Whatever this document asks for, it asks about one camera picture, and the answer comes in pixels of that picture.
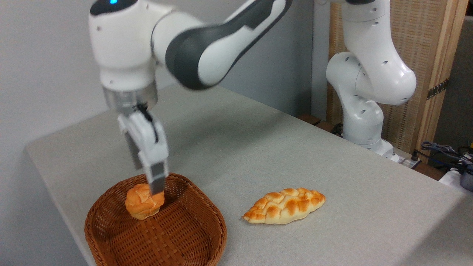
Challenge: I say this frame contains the small round bread bun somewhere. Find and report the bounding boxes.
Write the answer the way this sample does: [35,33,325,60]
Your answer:
[125,183,166,221]

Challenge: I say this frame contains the black cables and plugs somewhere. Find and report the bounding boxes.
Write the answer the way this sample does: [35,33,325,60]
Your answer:
[421,141,473,175]

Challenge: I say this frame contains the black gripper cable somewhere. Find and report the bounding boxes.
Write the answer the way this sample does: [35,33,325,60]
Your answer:
[136,104,160,144]

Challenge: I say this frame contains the brown woven wicker basket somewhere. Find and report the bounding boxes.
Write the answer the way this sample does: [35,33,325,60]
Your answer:
[84,172,228,266]

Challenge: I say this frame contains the black metal screen hinge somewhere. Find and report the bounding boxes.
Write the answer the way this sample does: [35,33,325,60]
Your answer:
[426,78,449,100]

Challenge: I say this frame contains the long braided bread loaf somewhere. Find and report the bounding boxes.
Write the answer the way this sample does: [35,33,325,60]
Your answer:
[242,188,327,225]

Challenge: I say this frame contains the grey device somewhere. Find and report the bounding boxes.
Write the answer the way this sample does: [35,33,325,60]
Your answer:
[460,164,473,192]

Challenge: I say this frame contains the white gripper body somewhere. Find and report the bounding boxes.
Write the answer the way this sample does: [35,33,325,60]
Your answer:
[118,110,170,158]

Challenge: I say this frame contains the white box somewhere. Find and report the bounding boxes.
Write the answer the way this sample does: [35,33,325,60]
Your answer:
[439,168,467,192]

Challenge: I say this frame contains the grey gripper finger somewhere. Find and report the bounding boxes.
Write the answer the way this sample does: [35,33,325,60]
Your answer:
[125,133,145,170]
[140,149,170,196]

